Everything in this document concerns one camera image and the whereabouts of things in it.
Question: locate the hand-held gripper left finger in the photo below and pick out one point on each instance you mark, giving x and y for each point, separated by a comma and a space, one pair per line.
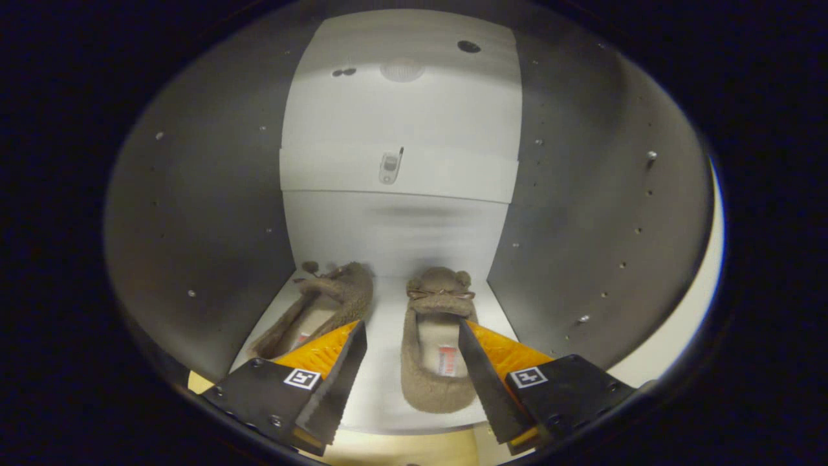
339, 388

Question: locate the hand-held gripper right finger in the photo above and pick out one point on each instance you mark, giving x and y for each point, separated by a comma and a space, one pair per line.
491, 395

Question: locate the brown fuzzy shoe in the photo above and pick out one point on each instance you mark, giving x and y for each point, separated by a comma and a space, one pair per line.
430, 388
349, 291

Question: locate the grey shoe cabinet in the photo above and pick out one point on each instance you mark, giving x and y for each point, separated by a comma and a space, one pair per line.
194, 226

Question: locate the cream shoe cabinet door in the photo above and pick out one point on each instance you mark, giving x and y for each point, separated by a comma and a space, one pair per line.
698, 291

